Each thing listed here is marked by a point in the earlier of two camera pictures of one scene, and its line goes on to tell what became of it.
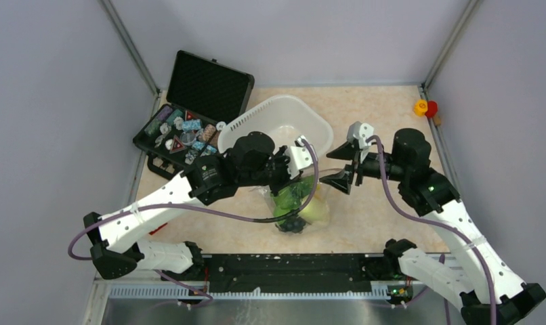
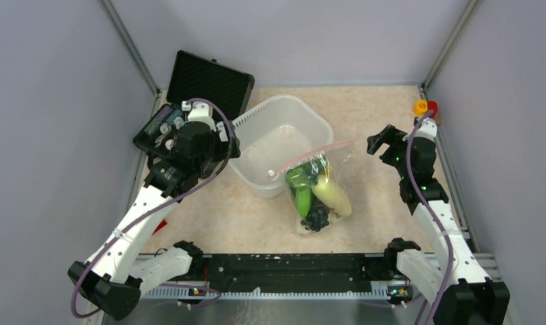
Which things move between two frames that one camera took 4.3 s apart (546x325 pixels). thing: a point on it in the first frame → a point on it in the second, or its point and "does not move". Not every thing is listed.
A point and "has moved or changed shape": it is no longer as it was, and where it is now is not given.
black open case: x=202 y=93 does not move
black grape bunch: x=295 y=224 → x=317 y=219
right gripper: x=343 y=179 → x=389 y=136
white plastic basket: x=284 y=118 does not move
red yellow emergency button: x=423 y=107 does not move
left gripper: x=281 y=156 → x=223 y=147
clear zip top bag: x=301 y=206 has moved or changed shape
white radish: x=316 y=211 → x=331 y=197
